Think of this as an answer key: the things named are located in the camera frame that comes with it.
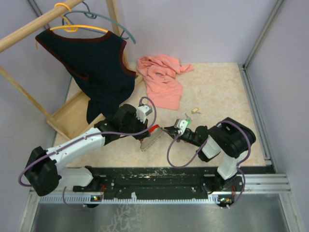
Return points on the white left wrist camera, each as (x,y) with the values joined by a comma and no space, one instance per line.
(142,112)

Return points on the grey-blue clothes hanger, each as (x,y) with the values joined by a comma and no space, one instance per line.
(113,18)

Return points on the yellow clothes hanger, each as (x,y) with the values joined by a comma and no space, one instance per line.
(69,27)

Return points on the pink cloth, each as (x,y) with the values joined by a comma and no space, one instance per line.
(159,74)

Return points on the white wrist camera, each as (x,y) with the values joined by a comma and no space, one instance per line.
(142,112)
(181,125)

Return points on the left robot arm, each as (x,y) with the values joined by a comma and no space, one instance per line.
(42,171)

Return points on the yellow key tag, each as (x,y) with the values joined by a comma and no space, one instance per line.
(195,111)

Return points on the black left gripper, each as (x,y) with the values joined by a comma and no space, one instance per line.
(196,137)

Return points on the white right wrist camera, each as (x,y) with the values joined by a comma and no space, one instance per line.
(181,125)

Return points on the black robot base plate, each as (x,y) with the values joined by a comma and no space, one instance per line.
(158,183)

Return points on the dark navy vest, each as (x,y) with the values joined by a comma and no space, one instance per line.
(97,67)

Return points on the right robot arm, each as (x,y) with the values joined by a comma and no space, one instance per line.
(229,138)

